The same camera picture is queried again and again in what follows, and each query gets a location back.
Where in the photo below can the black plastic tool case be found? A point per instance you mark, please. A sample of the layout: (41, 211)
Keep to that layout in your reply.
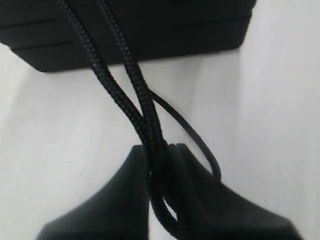
(36, 32)

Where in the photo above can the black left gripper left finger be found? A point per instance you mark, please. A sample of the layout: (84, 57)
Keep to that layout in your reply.
(119, 211)

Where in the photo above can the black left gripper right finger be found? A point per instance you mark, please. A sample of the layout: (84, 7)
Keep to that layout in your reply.
(216, 211)

